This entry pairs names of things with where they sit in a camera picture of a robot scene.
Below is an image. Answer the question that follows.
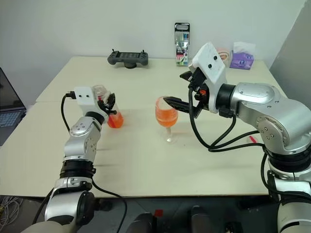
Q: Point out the white cable bundle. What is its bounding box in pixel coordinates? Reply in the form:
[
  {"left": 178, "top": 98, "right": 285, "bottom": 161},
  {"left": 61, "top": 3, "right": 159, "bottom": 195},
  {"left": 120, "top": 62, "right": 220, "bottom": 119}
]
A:
[{"left": 0, "top": 196, "right": 23, "bottom": 220}]

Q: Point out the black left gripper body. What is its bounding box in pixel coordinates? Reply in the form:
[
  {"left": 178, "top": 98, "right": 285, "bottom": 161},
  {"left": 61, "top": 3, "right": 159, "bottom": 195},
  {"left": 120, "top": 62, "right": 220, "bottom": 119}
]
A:
[{"left": 96, "top": 100, "right": 117, "bottom": 116}]

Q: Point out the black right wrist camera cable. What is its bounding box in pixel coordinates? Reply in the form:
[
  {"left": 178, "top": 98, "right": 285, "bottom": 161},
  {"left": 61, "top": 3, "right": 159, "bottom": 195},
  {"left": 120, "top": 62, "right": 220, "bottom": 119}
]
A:
[{"left": 188, "top": 68, "right": 268, "bottom": 153}]

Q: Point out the wine glass with orange drink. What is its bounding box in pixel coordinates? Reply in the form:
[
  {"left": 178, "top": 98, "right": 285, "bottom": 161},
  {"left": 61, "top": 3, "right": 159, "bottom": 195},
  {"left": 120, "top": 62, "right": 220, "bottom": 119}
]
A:
[{"left": 155, "top": 96, "right": 179, "bottom": 144}]

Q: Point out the marker pen pack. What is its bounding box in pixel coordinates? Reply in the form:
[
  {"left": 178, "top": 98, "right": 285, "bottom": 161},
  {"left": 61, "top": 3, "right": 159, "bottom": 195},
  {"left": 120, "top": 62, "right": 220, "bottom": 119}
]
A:
[{"left": 174, "top": 22, "right": 191, "bottom": 67}]

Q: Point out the purple tissue pack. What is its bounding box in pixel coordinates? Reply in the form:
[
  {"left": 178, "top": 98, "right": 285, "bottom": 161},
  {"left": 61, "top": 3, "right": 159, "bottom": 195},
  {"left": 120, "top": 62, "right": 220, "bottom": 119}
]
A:
[{"left": 229, "top": 41, "right": 256, "bottom": 70}]

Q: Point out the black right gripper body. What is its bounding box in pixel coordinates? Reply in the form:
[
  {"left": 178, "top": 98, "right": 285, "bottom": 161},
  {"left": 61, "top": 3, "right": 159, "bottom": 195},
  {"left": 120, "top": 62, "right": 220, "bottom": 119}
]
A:
[{"left": 190, "top": 82, "right": 211, "bottom": 119}]

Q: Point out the pink tape roll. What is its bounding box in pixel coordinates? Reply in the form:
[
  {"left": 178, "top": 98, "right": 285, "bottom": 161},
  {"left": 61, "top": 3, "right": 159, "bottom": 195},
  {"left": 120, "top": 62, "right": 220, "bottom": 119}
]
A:
[{"left": 217, "top": 47, "right": 231, "bottom": 69}]

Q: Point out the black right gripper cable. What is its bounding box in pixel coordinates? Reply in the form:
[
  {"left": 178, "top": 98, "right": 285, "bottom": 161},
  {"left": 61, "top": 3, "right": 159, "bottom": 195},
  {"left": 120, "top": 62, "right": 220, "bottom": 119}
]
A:
[{"left": 208, "top": 108, "right": 262, "bottom": 149}]

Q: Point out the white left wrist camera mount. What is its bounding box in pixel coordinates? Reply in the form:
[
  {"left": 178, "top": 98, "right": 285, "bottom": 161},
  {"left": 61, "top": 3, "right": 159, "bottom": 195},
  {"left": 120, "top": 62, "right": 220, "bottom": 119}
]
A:
[{"left": 73, "top": 86, "right": 109, "bottom": 117}]

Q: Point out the grey handheld controller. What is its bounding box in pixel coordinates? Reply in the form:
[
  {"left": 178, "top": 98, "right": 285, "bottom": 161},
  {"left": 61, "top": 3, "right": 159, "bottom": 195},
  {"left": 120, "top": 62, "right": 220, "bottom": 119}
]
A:
[{"left": 107, "top": 49, "right": 150, "bottom": 69}]

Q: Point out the dark open laptop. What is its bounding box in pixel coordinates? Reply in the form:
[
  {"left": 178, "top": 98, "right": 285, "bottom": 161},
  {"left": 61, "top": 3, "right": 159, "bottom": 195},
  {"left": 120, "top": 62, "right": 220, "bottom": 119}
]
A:
[{"left": 0, "top": 67, "right": 27, "bottom": 147}]

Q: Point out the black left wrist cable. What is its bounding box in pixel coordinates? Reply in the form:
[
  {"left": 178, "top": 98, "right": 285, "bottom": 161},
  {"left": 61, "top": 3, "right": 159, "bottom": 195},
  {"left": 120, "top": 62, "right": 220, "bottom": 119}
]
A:
[{"left": 60, "top": 91, "right": 76, "bottom": 133}]

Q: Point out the dark rounded shape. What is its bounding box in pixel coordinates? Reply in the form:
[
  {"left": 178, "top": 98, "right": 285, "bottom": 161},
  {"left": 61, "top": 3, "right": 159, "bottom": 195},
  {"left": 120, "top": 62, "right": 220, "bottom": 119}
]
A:
[{"left": 126, "top": 212, "right": 156, "bottom": 233}]

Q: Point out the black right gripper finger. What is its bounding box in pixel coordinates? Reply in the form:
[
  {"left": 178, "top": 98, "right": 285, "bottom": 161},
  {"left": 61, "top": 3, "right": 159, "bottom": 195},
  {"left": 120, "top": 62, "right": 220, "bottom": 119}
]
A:
[
  {"left": 179, "top": 71, "right": 195, "bottom": 83},
  {"left": 163, "top": 96, "right": 195, "bottom": 114}
]

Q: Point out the grey robot body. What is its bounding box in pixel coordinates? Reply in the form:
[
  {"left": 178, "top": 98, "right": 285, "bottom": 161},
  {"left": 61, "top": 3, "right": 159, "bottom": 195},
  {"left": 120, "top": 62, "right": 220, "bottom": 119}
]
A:
[{"left": 23, "top": 215, "right": 83, "bottom": 233}]

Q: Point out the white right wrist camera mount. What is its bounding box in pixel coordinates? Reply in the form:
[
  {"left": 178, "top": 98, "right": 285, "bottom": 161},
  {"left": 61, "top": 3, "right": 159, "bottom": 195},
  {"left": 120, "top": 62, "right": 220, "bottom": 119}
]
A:
[{"left": 191, "top": 42, "right": 228, "bottom": 114}]

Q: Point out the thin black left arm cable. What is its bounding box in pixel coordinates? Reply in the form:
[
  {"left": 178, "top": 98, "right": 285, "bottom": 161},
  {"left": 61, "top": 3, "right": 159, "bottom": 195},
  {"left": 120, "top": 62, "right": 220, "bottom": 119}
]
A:
[{"left": 91, "top": 179, "right": 128, "bottom": 233}]

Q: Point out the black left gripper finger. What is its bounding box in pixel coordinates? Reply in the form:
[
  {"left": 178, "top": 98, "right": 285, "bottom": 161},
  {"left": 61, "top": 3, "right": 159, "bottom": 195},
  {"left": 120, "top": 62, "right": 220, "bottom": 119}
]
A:
[{"left": 105, "top": 93, "right": 117, "bottom": 110}]

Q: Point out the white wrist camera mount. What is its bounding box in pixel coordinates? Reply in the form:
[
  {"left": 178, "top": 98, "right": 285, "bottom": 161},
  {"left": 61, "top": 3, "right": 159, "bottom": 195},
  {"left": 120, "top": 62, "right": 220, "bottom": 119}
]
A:
[
  {"left": 73, "top": 86, "right": 109, "bottom": 117},
  {"left": 191, "top": 42, "right": 228, "bottom": 114}
]

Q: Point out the clear bottle with orange drink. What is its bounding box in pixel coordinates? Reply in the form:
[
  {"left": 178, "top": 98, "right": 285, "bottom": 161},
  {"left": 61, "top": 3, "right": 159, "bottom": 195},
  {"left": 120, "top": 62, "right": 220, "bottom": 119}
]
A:
[{"left": 92, "top": 84, "right": 125, "bottom": 129}]

